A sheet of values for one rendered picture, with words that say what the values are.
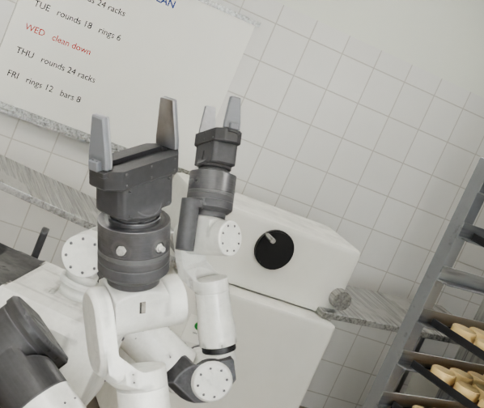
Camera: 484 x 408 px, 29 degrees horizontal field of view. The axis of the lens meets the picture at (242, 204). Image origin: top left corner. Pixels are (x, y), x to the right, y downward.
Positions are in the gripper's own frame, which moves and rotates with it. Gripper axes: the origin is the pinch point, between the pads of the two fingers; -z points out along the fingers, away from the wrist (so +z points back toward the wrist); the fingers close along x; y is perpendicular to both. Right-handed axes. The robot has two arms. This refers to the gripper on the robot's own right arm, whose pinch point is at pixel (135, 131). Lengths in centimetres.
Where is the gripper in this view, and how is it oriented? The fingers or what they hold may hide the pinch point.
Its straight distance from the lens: 110.5
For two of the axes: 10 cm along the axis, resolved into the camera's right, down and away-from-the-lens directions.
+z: -0.6, 9.2, 3.8
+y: 7.6, 2.9, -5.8
